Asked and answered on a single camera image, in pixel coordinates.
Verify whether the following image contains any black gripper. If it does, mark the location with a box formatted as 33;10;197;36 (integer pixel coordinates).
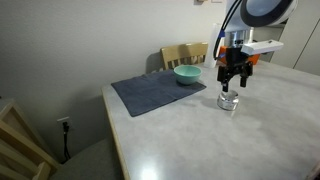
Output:
217;46;254;93

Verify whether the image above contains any shiny metal cup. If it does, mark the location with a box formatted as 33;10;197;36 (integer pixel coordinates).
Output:
218;89;240;103

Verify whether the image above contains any silver round container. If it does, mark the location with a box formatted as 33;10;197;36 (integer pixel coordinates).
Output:
217;94;240;112

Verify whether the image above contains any white paper towel roll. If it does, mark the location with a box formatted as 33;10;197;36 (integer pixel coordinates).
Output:
203;22;223;69

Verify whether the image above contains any teal ceramic bowl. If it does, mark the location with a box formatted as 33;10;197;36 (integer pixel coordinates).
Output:
173;64;203;86

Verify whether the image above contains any wooden chair with slatted back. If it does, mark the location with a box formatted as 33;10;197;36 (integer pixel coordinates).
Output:
160;41;209;71

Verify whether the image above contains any white cabinet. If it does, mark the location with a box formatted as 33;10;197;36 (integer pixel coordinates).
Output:
269;16;320;76

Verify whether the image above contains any dark blue cloth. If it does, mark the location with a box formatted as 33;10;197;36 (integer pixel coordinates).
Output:
110;69;207;118

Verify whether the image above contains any grey chair seat cushion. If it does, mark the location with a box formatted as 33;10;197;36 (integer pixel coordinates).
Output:
49;138;124;180

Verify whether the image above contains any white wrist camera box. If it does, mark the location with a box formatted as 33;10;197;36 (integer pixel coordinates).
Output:
240;39;285;56

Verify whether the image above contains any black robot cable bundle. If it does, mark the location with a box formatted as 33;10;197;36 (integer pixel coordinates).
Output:
214;0;243;62

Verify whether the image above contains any black plug with cord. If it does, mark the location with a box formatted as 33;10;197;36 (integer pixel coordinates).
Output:
62;121;72;162

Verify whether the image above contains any white wall outlet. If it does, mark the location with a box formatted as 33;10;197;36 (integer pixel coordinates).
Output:
56;116;73;130

